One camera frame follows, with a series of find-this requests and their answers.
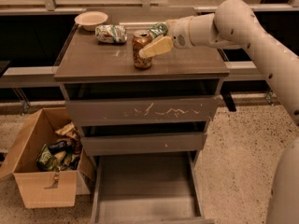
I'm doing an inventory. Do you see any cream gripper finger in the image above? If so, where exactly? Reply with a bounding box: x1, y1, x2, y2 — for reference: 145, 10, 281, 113
139, 35, 174, 59

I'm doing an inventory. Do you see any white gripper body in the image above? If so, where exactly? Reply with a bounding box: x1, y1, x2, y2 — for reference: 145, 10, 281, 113
165, 16, 193, 49

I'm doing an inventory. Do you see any orange soda can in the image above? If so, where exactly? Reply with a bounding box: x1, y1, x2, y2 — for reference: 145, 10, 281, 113
132, 30, 152, 69

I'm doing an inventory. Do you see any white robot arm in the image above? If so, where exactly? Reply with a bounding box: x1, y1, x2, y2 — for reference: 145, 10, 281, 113
139, 0, 299, 224

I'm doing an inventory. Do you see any green soda can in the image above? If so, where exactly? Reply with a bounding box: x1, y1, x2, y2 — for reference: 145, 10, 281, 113
148, 23, 168, 38

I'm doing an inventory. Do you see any crumpled white green can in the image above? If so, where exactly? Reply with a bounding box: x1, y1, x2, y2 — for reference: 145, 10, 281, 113
95, 24, 127, 44

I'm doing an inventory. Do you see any grey top drawer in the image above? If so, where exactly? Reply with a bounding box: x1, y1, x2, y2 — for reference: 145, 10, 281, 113
65, 96, 220, 127

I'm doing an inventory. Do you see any grey drawer cabinet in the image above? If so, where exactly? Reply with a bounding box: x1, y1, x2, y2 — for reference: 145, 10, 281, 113
53, 7, 230, 224

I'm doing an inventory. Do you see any grey middle drawer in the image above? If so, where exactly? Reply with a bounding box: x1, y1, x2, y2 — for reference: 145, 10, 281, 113
81, 133, 206, 156

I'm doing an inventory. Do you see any grey open bottom drawer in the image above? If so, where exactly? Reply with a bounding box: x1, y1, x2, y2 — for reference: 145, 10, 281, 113
91, 152, 215, 224

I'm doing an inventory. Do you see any beige bowl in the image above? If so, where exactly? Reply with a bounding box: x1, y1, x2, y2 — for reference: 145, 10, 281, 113
75, 11, 108, 32

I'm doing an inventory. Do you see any tan snack bag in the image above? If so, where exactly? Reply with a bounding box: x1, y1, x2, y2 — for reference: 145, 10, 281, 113
55, 122, 79, 140

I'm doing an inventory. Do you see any dark bottle in box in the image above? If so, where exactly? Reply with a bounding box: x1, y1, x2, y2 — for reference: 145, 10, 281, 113
48, 140, 67, 155

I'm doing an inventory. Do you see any green snack bag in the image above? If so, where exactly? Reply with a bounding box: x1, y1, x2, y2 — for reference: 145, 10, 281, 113
36, 146, 62, 172

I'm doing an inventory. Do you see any cardboard box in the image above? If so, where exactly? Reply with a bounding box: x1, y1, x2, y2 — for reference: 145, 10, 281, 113
0, 107, 95, 208

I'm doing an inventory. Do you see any metal window rail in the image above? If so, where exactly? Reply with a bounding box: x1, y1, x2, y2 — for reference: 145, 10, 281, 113
0, 62, 263, 89

